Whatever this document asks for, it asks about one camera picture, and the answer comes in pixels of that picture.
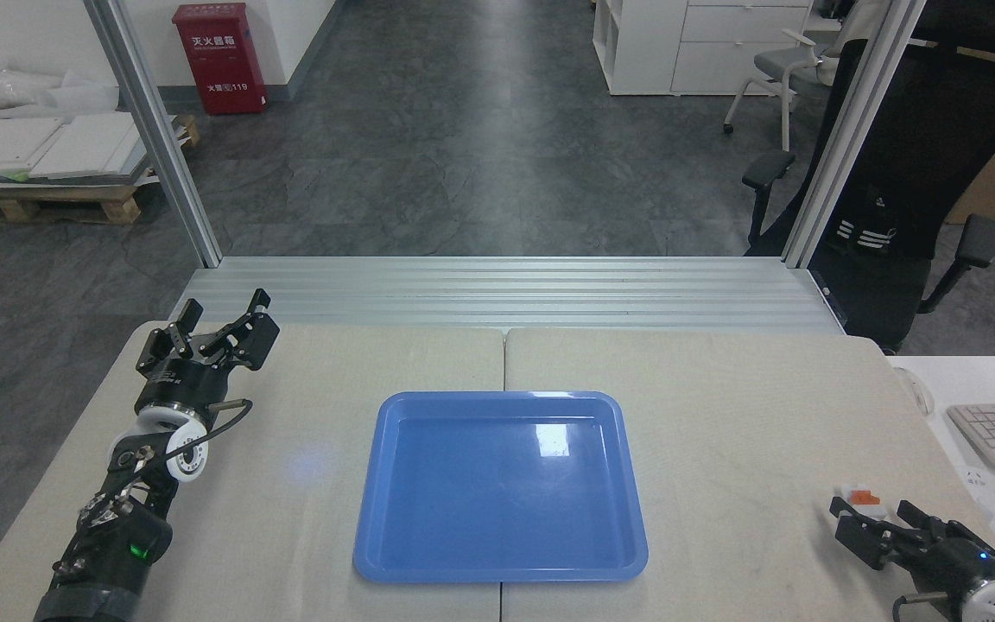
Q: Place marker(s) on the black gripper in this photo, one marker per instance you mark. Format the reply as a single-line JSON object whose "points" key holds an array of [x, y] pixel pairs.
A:
{"points": [[964, 566], [182, 382]]}

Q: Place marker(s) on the white switch part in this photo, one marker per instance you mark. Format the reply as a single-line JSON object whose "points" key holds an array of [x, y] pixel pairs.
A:
{"points": [[862, 499]]}

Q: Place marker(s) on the blue plastic tray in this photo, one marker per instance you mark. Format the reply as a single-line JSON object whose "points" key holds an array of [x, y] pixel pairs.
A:
{"points": [[502, 488]]}

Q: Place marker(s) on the white computer mouse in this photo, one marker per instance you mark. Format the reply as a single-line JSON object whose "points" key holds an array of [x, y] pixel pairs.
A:
{"points": [[919, 393]]}

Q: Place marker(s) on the white side desk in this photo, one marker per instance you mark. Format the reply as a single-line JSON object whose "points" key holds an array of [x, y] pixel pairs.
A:
{"points": [[981, 380]]}

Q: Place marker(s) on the wooden pallet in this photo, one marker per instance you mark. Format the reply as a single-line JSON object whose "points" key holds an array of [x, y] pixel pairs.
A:
{"points": [[66, 200]]}

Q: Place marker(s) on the white flat boards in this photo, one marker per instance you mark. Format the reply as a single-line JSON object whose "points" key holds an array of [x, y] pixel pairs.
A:
{"points": [[48, 147]]}

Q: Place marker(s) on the silver aluminium profile platform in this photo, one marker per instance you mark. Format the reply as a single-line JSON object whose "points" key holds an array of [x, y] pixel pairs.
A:
{"points": [[480, 289]]}

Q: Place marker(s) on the red fire extinguisher box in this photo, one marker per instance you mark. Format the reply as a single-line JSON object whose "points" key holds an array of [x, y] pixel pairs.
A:
{"points": [[219, 56]]}

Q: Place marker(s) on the clear plastic wrapped bundle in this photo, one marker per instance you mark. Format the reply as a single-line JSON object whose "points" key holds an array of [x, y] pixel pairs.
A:
{"points": [[5, 82]]}

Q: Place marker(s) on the black mesh office chair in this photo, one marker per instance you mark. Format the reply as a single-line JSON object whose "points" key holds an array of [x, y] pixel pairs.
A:
{"points": [[938, 147]]}

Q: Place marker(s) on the grey white chair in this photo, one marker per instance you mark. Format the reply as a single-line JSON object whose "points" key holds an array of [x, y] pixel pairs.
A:
{"points": [[787, 65]]}

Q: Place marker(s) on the white storage cabinet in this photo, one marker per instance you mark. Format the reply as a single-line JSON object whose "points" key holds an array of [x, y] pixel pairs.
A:
{"points": [[679, 43]]}

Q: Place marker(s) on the silver aluminium post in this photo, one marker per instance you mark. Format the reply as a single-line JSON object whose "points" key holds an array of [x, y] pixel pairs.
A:
{"points": [[852, 130], [156, 138]]}

